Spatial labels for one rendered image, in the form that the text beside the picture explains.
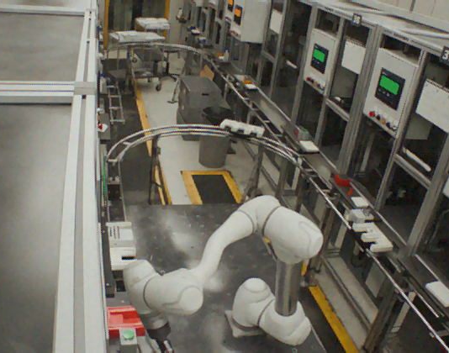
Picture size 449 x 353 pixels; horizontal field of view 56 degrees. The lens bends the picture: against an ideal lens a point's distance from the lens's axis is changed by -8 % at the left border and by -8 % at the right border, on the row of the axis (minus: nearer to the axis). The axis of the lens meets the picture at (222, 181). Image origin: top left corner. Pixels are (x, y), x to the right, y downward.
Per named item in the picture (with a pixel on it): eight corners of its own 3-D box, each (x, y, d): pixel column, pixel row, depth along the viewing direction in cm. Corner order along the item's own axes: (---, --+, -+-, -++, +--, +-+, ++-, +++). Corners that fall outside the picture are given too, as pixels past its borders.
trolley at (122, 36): (114, 95, 690) (118, 34, 644) (103, 85, 730) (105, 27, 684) (165, 91, 736) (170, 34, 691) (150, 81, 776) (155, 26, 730)
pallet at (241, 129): (219, 134, 399) (220, 123, 395) (224, 129, 411) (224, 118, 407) (259, 144, 392) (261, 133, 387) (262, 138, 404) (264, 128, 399)
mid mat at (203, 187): (256, 221, 431) (256, 220, 430) (199, 223, 415) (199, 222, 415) (228, 171, 514) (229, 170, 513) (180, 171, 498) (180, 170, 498)
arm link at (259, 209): (232, 202, 166) (262, 218, 159) (262, 182, 177) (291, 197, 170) (229, 229, 173) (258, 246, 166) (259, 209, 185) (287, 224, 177)
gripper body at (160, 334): (141, 324, 140) (151, 348, 141) (149, 332, 132) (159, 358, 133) (163, 314, 143) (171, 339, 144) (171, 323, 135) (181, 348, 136)
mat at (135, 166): (177, 222, 413) (177, 220, 412) (113, 223, 396) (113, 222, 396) (130, 58, 901) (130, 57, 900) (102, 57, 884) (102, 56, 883)
